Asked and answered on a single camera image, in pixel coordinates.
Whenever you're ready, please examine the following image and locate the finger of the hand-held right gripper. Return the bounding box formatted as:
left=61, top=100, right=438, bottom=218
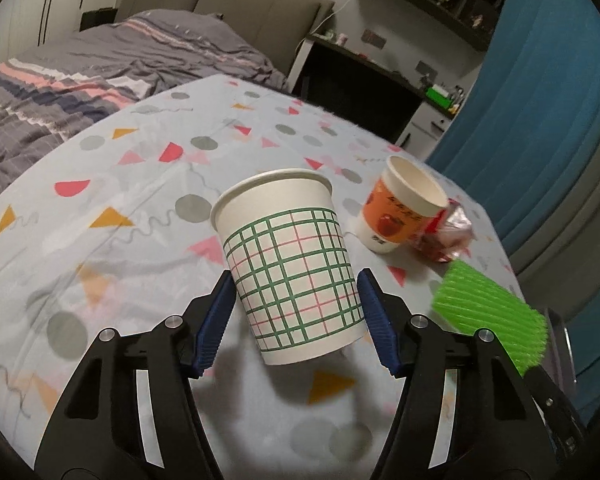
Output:
left=522, top=364, right=590, bottom=466

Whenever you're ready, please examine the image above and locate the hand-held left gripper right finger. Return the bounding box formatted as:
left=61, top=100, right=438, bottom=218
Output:
left=356, top=267, right=557, bottom=480

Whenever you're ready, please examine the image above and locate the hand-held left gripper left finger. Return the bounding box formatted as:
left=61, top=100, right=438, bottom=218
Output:
left=34, top=269, right=237, bottom=480

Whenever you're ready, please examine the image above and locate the grey trash bin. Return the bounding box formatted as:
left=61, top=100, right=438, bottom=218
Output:
left=540, top=307, right=578, bottom=386

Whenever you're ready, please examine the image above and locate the green grid paper cup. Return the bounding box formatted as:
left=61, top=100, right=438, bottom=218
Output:
left=210, top=168, right=367, bottom=366

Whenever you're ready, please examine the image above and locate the green ribbed plastic tray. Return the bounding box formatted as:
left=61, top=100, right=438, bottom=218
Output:
left=431, top=259, right=548, bottom=378

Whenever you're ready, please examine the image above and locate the blue curtain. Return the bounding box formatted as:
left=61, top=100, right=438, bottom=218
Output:
left=425, top=0, right=600, bottom=261
left=570, top=300, right=600, bottom=416

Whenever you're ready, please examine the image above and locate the patterned tablecloth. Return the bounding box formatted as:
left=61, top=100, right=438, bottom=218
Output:
left=0, top=74, right=546, bottom=480

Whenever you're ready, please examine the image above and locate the orange printed paper cup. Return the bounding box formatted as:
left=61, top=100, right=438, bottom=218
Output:
left=356, top=155, right=451, bottom=254

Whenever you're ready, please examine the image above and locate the red snack wrapper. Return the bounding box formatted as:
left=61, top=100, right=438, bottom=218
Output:
left=412, top=202, right=476, bottom=263

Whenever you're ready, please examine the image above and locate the grey curtain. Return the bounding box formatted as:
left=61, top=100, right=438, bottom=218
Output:
left=510, top=160, right=600, bottom=321

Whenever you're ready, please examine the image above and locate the white drawer cabinet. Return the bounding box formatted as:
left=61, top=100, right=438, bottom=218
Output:
left=400, top=105, right=456, bottom=161

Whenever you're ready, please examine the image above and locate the dark desk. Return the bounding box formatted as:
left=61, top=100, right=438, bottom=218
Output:
left=287, top=32, right=461, bottom=148

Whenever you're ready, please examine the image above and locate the green box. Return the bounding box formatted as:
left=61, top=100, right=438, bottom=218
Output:
left=424, top=85, right=454, bottom=109

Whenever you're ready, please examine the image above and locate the grey striped blanket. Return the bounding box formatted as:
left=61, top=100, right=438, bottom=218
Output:
left=0, top=10, right=291, bottom=211

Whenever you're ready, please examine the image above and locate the white cable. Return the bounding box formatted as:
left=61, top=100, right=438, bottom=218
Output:
left=295, top=0, right=396, bottom=61

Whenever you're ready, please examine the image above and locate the dark wall shelf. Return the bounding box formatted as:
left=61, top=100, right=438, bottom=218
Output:
left=355, top=0, right=508, bottom=52

